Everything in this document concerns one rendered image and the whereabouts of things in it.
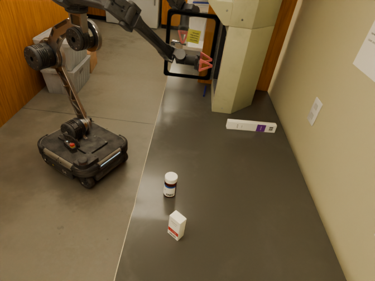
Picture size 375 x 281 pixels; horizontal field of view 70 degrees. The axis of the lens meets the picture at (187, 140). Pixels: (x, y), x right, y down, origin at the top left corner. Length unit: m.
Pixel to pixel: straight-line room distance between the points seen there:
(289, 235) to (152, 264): 0.48
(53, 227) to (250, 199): 1.49
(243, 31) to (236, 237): 0.93
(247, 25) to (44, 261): 1.81
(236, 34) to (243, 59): 0.13
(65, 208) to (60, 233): 0.21
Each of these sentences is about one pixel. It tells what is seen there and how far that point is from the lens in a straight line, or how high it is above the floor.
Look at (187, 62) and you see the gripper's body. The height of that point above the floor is 1.17.
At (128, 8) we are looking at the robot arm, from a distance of 1.28.
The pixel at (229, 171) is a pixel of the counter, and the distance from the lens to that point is 1.17.
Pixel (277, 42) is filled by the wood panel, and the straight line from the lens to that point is 1.83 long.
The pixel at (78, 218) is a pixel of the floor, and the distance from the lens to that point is 2.18.
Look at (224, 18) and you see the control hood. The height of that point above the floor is 1.44.
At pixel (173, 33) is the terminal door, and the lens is 1.70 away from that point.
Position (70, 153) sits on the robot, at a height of 0.24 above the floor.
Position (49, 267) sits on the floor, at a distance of 2.02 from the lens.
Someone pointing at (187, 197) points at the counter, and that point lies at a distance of 1.03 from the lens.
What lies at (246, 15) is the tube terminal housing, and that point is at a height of 1.47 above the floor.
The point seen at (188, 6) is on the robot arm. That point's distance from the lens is 1.71.
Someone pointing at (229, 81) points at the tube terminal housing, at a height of 1.14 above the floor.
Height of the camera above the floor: 1.72
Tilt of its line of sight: 37 degrees down
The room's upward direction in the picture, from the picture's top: 8 degrees clockwise
